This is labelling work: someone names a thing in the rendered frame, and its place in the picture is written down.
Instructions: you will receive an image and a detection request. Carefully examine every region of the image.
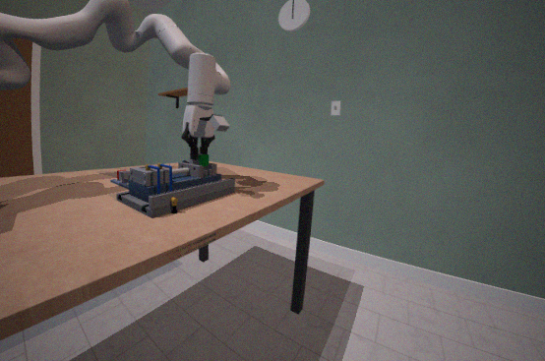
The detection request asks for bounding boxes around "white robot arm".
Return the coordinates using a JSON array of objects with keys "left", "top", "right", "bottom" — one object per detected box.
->
[{"left": 0, "top": 0, "right": 231, "bottom": 105}]

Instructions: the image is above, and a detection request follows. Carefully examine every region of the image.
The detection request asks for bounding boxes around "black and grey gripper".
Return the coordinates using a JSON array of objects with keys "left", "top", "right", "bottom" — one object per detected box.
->
[{"left": 181, "top": 104, "right": 214, "bottom": 160}]

